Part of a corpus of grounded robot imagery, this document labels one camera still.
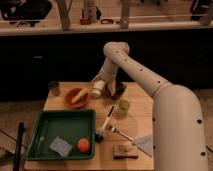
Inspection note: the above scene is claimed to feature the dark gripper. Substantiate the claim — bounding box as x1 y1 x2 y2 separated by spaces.
93 75 116 95

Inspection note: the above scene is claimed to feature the white paper cup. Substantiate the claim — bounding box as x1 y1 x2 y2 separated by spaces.
92 80 105 98

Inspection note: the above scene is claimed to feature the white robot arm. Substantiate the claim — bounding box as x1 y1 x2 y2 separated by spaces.
92 42 208 171

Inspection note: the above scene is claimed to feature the green plastic cup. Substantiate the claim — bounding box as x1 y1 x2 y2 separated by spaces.
116 99 130 117

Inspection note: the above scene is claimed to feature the dark small cup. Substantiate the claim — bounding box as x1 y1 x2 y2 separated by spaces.
48 81 60 96

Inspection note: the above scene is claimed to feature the yellow corn cob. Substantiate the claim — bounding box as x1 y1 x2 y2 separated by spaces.
71 88 88 103

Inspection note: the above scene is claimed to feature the red bowl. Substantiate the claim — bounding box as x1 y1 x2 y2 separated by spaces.
64 88 90 109

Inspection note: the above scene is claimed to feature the metal fork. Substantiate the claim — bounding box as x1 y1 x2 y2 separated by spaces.
106 125 134 141

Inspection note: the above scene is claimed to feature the white black brush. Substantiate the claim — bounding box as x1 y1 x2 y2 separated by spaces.
95 105 115 142

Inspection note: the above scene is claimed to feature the orange ball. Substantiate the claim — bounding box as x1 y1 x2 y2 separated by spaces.
77 138 91 153

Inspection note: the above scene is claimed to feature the green plastic tray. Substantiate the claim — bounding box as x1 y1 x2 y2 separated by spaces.
27 109 95 161

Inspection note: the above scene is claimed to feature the blue grey cloth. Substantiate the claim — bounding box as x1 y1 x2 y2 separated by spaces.
133 135 153 157

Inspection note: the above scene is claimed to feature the brown wooden block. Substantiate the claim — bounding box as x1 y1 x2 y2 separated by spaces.
113 145 138 159

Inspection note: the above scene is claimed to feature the blue sponge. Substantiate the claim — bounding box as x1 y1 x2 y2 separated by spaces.
49 137 73 157

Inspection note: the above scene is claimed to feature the clear utensil in tray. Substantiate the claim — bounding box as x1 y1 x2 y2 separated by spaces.
37 121 49 154

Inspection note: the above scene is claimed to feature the black pole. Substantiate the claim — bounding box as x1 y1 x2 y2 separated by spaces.
13 122 25 171

